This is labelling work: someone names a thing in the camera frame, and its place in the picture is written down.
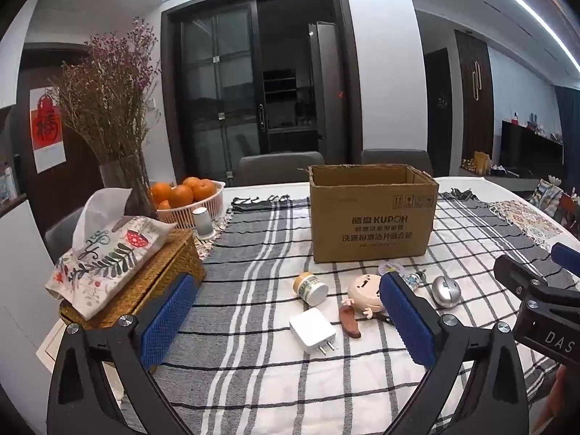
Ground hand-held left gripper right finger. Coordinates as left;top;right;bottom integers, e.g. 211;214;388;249
380;272;531;435

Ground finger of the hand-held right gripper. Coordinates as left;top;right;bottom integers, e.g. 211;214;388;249
494;255;551;300
552;242;580;277

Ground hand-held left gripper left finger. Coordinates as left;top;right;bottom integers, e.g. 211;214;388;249
47;273;198;435

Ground silver round tin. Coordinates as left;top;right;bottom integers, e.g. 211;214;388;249
431;275;461;308

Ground white jar with yellow lid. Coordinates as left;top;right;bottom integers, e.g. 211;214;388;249
294;272;329;307

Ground brown cardboard box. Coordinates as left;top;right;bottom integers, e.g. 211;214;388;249
309;164;439;264

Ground person's right hand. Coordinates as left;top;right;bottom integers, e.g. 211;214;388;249
547;365;580;422

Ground big-headed doll figurine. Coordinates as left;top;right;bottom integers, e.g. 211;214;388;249
341;274;387;319

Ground patterned tablecloth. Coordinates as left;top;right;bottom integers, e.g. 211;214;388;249
488;198;568;248

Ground patterned chair cushion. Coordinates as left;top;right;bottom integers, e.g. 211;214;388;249
529;178;580;236

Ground woven wicker box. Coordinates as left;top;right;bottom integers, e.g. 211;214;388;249
59;228;206;330

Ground floral tissue box cover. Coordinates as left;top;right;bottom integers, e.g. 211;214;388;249
45;215;177;321

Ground television cabinet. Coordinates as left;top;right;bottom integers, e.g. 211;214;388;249
460;163;551;193

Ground white charger plug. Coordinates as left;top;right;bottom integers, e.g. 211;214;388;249
289;308;339;357

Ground small white grey cup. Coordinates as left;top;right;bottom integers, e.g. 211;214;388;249
191;207;215;241

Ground white slatted fruit basket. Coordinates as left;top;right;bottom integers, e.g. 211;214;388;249
149;180;226;230

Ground black television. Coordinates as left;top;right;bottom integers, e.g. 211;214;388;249
500;120;565;178

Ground grey white checked tablecloth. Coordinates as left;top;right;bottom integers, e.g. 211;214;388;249
122;189;580;435

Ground blue curtain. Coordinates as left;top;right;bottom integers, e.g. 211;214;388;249
555;85;580;191

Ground white paper sheet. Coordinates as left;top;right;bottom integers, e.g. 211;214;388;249
35;321;70;373

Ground white tissue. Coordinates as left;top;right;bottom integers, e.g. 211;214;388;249
71;188;133;257

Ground grey dining chair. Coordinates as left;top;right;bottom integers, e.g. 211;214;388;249
44;206;88;264
237;151;325;187

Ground dark room door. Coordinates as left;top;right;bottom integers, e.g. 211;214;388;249
423;47;454;178

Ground dried pink flowers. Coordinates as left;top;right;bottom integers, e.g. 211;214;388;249
49;17;162;164

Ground dark glass sliding door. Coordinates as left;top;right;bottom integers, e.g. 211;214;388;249
160;0;364;187

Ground grey refrigerator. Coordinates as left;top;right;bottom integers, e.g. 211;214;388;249
307;21;351;165

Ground ceiling light strip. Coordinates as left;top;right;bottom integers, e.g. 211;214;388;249
462;0;580;75

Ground dark decorative wall panel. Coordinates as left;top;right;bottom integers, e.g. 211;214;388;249
454;29;495;178

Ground red wall calendar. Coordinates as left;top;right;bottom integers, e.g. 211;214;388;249
29;88;68;174

